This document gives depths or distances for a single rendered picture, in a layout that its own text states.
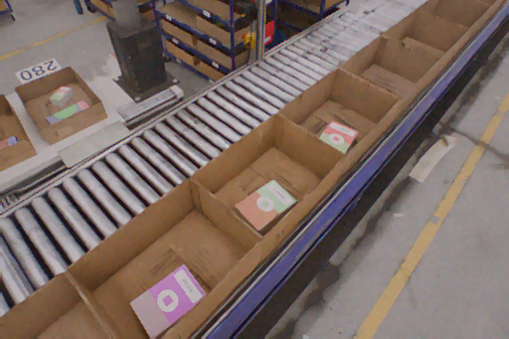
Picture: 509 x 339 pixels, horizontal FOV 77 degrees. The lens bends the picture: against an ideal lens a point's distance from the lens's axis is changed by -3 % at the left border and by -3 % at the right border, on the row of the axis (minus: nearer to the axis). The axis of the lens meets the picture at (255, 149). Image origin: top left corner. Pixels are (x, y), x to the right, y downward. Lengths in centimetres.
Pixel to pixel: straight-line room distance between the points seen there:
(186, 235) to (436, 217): 176
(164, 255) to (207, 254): 13
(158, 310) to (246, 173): 54
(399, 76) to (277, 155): 81
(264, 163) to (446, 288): 139
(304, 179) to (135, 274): 62
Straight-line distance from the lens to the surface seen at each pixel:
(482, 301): 230
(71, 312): 108
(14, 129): 186
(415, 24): 212
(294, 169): 121
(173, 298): 94
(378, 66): 182
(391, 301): 206
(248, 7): 180
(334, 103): 151
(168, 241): 107
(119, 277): 107
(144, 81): 177
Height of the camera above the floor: 183
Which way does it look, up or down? 48 degrees down
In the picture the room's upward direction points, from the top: 2 degrees clockwise
